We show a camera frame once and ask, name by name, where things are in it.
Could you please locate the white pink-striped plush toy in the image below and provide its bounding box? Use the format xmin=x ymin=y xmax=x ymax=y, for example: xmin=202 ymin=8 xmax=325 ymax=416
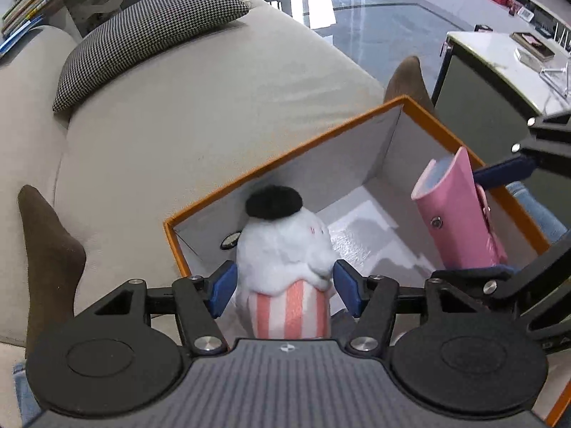
xmin=235 ymin=184 xmax=336 ymax=338

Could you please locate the beige sofa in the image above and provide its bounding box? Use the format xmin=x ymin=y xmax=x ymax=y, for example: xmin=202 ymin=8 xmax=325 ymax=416
xmin=0 ymin=0 xmax=389 ymax=411

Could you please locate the houndstooth pillow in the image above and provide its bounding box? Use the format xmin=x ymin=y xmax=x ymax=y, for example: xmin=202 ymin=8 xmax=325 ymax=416
xmin=52 ymin=0 xmax=251 ymax=113

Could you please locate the marble coffee table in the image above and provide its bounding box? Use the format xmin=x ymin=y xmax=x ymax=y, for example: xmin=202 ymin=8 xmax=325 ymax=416
xmin=432 ymin=30 xmax=571 ymax=215

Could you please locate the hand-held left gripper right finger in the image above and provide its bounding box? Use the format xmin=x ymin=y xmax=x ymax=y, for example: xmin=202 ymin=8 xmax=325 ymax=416
xmin=332 ymin=260 xmax=514 ymax=360

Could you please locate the stack of books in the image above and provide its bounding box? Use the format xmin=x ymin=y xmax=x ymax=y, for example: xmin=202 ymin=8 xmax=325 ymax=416
xmin=0 ymin=0 xmax=76 ymax=39

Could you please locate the dark notebook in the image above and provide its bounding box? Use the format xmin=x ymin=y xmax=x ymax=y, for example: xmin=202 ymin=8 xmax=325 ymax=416
xmin=510 ymin=31 xmax=556 ymax=61

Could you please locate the pink pouch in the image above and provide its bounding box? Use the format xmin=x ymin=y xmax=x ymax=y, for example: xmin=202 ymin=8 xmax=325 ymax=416
xmin=410 ymin=146 xmax=509 ymax=270

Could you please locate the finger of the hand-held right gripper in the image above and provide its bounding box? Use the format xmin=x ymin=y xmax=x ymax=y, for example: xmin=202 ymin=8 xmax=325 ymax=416
xmin=430 ymin=227 xmax=571 ymax=344
xmin=473 ymin=113 xmax=571 ymax=189

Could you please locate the clear acrylic stand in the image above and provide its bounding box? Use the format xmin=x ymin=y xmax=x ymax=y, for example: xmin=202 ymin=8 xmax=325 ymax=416
xmin=539 ymin=60 xmax=571 ymax=99

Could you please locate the person's left leg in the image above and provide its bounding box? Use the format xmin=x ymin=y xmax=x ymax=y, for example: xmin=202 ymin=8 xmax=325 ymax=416
xmin=13 ymin=184 xmax=87 ymax=426

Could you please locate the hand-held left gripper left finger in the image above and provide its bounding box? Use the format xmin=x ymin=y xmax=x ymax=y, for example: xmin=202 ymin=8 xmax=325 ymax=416
xmin=74 ymin=260 xmax=239 ymax=357

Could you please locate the silver box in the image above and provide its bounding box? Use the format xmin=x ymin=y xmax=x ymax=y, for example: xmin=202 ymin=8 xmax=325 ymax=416
xmin=513 ymin=47 xmax=551 ymax=67

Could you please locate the orange cardboard box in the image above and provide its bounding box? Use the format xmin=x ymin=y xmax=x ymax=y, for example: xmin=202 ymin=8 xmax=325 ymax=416
xmin=163 ymin=95 xmax=571 ymax=426

